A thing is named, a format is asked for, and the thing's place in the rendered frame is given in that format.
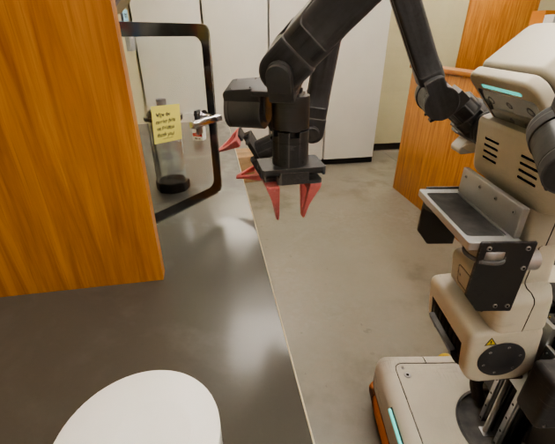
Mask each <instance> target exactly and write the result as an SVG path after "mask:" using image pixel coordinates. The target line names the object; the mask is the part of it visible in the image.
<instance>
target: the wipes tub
mask: <svg viewBox="0 0 555 444"><path fill-rule="evenodd" d="M54 444H223V438H222V432H221V426H220V419H219V414H218V407H217V405H216V403H215V401H214V399H213V397H212V395H211V393H210V392H209V390H208V389H207V388H206V387H205V386H204V385H203V384H202V383H201V382H199V381H198V380H196V379H194V378H193V377H191V376H189V375H186V374H183V373H180V372H175V371H169V370H153V371H147V372H142V373H138V374H132V375H130V376H128V377H125V378H122V379H120V380H119V381H116V382H114V383H112V384H110V385H108V386H107V387H105V388H104V389H102V390H101V391H99V392H98V393H96V394H95V395H94V396H92V397H91V398H90V399H89V400H87V401H86V402H85V403H84V404H83V405H82V406H81V407H80V408H79V409H78V410H77V411H76V412H75V413H74V414H73V415H72V416H71V417H70V419H69V420H68V421H67V423H66V424H65V425H64V427H63V429H62V430H61V432H60V433H59V434H58V436H57V437H56V439H55V442H54Z"/></svg>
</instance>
